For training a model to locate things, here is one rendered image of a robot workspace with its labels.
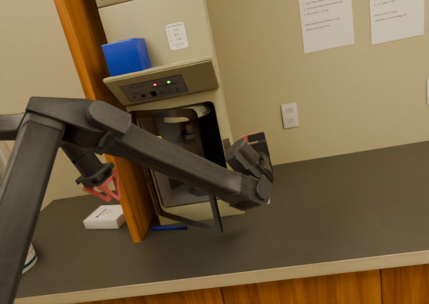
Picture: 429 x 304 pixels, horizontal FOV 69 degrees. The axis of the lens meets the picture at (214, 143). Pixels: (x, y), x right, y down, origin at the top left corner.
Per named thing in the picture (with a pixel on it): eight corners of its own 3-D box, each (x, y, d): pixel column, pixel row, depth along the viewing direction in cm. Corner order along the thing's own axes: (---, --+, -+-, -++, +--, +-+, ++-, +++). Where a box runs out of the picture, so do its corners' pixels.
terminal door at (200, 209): (159, 214, 115) (129, 110, 103) (223, 234, 95) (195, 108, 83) (158, 215, 115) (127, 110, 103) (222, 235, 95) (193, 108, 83)
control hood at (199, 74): (124, 105, 104) (115, 74, 101) (220, 86, 100) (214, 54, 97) (112, 112, 93) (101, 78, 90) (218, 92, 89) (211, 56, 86)
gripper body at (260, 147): (265, 138, 84) (267, 148, 77) (273, 172, 88) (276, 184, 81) (241, 144, 85) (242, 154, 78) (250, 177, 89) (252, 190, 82)
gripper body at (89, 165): (94, 171, 88) (79, 150, 85) (117, 167, 82) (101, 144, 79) (78, 186, 83) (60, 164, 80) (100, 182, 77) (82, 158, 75)
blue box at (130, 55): (122, 73, 100) (113, 44, 97) (152, 67, 98) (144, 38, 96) (110, 76, 90) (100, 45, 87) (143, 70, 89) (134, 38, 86)
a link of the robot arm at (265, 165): (260, 195, 75) (279, 181, 74) (241, 175, 74) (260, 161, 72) (258, 182, 82) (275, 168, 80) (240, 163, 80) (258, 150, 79)
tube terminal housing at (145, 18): (172, 194, 141) (124, 15, 118) (243, 183, 137) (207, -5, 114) (160, 225, 118) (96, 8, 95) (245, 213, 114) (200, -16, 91)
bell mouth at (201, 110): (170, 114, 123) (166, 100, 121) (214, 105, 121) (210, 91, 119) (159, 126, 106) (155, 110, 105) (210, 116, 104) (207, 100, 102)
